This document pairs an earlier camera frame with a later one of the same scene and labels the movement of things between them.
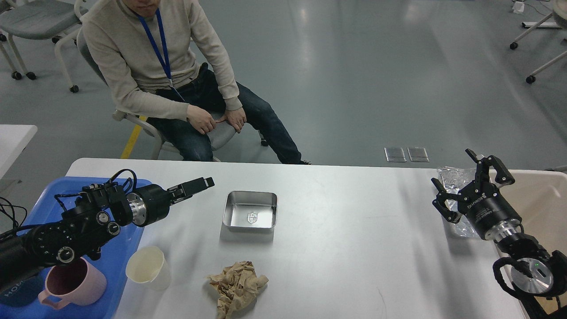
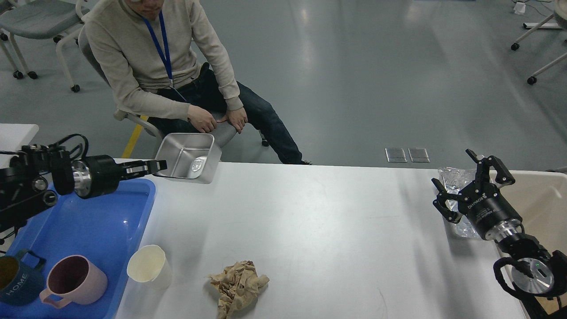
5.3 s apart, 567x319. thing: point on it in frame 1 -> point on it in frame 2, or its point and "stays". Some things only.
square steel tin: x=250 y=210 -> x=191 y=157
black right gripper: x=483 y=203 stays
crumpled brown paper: x=237 y=287 stays
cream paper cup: x=148 y=264 stays
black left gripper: x=150 y=203 -> x=96 y=175
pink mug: x=75 y=282 stays
